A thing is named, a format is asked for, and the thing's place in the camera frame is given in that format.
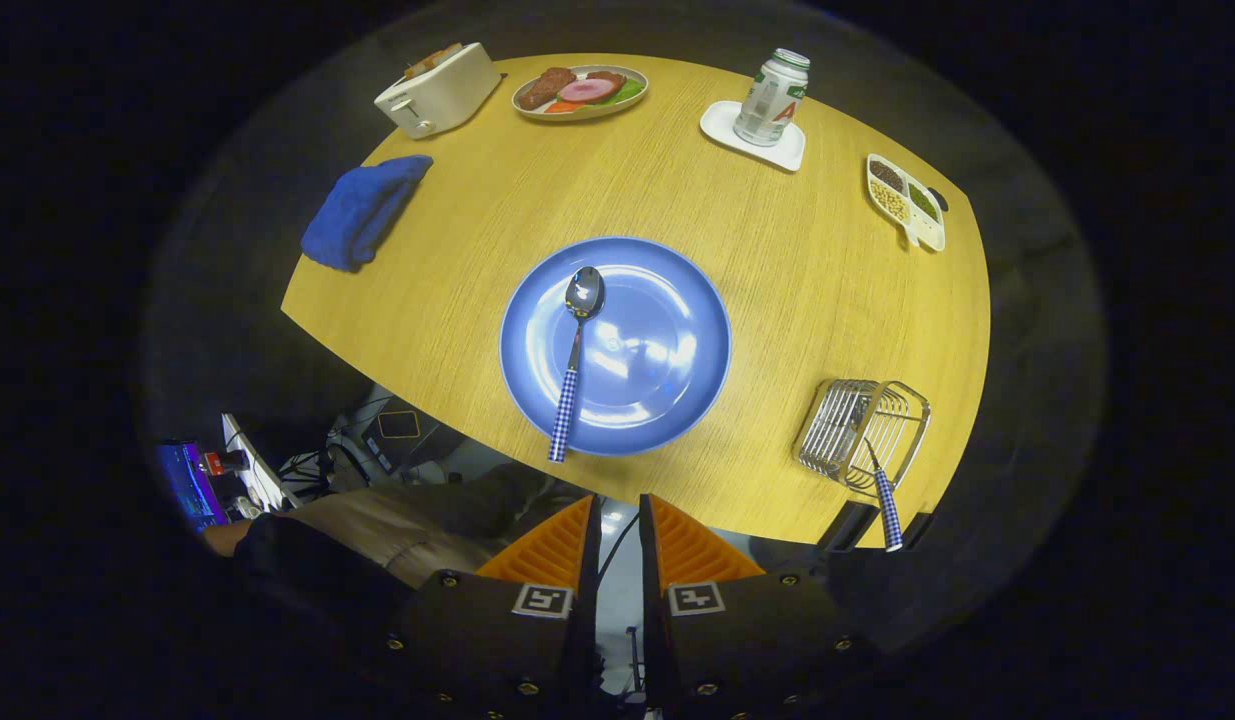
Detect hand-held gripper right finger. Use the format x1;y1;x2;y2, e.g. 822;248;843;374
637;493;883;720

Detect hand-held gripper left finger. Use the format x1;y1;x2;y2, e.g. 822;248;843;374
382;493;603;720

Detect fork with checked handle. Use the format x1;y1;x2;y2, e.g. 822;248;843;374
847;400;904;553

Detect spoon with checked handle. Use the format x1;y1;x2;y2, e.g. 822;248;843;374
547;266;607;464

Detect person's trouser leg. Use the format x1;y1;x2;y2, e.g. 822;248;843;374
277;465;588;591

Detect blue round plate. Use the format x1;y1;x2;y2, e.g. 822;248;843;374
498;236;733;458

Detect person's dark sleeved arm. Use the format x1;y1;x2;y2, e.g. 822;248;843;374
202;510;398;621

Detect white flat board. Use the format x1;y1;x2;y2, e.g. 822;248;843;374
222;413;298;511

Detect lit phone screen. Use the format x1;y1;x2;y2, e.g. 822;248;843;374
157;440;228;533

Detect blue folded towel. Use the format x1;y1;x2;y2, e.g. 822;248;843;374
300;155;435;273

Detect white square coaster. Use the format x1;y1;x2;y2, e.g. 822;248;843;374
699;100;807;173

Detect white divided bean dish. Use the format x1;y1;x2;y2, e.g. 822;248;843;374
865;153;947;253

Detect grey food plate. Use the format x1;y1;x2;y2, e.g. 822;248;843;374
511;65;650;123

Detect brown meat slab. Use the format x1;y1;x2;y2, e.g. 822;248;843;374
517;67;576;111

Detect white green plastic bottle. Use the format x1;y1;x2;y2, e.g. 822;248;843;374
733;48;811;148

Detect white toaster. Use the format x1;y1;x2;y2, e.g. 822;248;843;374
374;42;503;140

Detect metal wire rack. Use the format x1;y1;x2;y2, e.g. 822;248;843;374
792;378;932;499

